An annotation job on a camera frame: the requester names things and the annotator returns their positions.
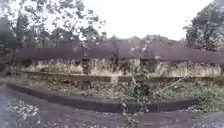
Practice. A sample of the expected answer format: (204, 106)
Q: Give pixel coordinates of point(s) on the long low dark-roofed building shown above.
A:
(100, 52)

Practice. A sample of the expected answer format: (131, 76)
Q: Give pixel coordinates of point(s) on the tall green weed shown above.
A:
(141, 90)

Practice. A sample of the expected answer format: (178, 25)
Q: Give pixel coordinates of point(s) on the dark stone kerb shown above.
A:
(83, 102)

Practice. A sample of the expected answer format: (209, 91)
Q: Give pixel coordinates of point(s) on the wet grey asphalt road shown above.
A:
(66, 116)

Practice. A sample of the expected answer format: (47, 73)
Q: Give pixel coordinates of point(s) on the group of thin-leaved trees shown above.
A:
(40, 23)

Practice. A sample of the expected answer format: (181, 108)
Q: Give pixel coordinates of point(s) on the weedy grass verge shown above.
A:
(200, 95)

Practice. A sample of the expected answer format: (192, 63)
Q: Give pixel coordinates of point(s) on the group of dense dark trees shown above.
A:
(208, 28)

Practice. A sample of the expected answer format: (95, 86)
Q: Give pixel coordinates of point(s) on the low brown wall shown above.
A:
(83, 78)

